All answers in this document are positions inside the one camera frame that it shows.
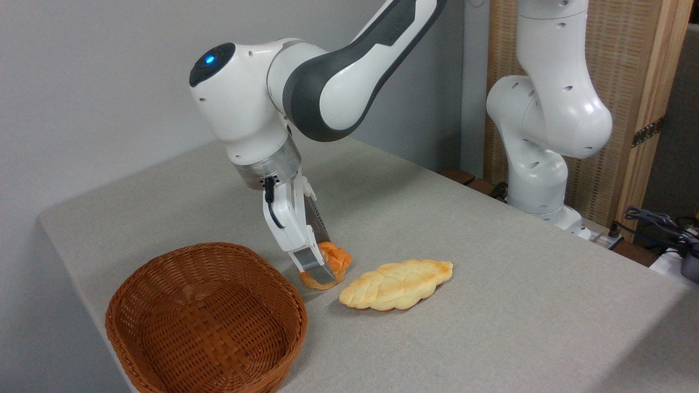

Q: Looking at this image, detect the brown wicker basket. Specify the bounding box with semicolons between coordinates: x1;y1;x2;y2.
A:
105;242;309;393

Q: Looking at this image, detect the small round orange bread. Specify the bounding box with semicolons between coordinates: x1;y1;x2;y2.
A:
299;241;353;291

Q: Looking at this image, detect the long braided pale bread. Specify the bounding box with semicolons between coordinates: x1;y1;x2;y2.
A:
339;259;455;312

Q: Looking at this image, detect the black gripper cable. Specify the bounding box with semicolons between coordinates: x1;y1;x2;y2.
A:
264;177;286;230

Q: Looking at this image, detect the black metal hinge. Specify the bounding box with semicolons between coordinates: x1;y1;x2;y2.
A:
632;116;666;148

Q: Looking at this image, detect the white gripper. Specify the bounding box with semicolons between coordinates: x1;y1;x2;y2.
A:
262;174;337;287

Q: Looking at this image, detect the brown wooden ledge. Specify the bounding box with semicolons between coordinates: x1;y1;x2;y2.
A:
440;166;510;204

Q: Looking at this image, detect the wooden woven screen panel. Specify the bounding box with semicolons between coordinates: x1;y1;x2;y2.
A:
483;0;695;243

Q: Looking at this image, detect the bundle of dark cables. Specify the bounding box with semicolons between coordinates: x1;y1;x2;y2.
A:
624;205;699;257

